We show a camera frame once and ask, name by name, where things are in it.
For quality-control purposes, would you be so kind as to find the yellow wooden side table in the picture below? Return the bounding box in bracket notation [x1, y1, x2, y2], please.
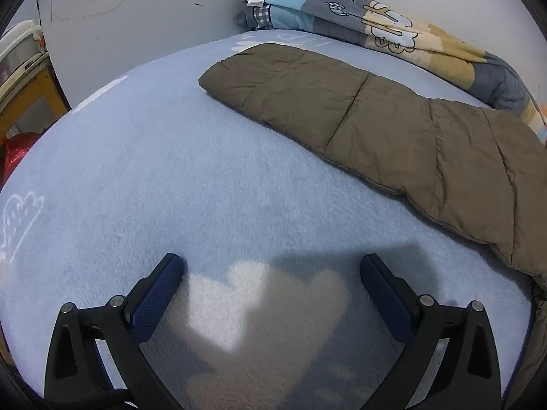
[0, 53, 71, 146]

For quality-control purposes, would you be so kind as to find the olive quilted puffer jacket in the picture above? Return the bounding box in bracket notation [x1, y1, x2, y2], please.
[199, 43, 547, 410]

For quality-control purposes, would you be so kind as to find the patchwork printed quilt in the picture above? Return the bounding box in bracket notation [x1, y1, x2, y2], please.
[234, 0, 547, 144]

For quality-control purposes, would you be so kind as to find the red plastic basin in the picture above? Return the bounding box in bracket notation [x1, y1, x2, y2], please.
[3, 133, 41, 184]

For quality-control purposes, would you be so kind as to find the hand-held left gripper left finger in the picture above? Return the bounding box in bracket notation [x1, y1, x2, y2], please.
[45, 253, 185, 410]

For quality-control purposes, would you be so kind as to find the white plastic appliance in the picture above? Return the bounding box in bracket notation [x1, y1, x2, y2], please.
[0, 20, 45, 99]

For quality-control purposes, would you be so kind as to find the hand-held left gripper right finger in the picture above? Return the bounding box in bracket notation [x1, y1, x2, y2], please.
[360, 253, 502, 410]

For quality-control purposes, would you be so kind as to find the light blue cloud bed sheet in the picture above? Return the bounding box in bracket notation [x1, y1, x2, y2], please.
[0, 30, 535, 410]

